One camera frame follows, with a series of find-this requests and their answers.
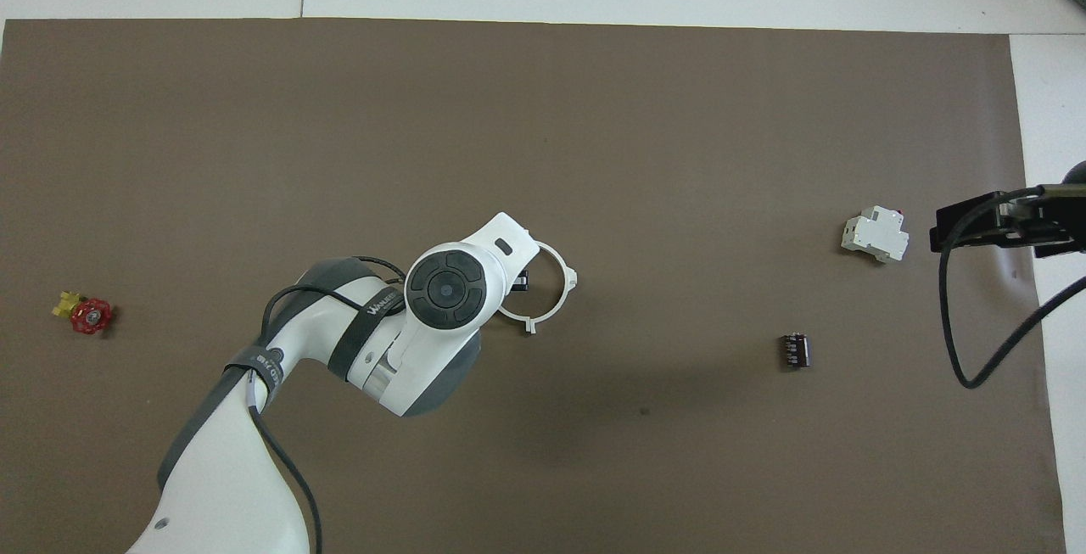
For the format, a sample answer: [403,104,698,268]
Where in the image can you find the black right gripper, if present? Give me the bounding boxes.
[930,186,1086,258]

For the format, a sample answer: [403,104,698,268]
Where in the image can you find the white half-ring pipe clamp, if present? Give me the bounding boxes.
[528,242,579,336]
[496,304,537,336]

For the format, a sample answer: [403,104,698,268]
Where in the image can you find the white circuit breaker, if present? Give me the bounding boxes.
[840,205,910,265]

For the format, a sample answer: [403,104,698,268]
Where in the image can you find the brown table mat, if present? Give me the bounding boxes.
[0,18,1068,554]

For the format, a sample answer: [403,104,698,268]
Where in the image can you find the red and yellow valve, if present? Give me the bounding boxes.
[52,289,114,336]

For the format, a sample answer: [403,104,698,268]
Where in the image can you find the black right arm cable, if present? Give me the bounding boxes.
[936,187,1086,390]

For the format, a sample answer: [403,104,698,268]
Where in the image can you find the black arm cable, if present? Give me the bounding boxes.
[936,187,1086,390]
[250,255,408,554]

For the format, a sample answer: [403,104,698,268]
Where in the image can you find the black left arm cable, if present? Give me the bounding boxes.
[250,255,408,554]

